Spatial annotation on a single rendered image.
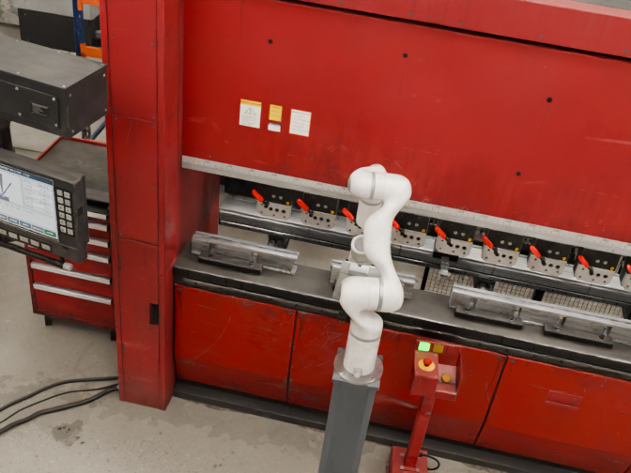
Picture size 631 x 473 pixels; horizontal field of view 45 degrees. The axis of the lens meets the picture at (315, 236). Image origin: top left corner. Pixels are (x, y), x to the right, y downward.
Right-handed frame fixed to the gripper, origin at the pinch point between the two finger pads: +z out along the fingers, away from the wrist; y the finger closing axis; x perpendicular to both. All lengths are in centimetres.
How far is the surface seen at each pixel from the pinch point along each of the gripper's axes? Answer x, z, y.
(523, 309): 3, 13, -75
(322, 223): -12.0, -7.3, 19.5
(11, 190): 16, -68, 129
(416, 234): -14.9, -10.7, -21.4
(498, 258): -12, -8, -58
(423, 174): -34, -33, -19
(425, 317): 15.8, 11.7, -33.4
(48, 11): -251, 303, 348
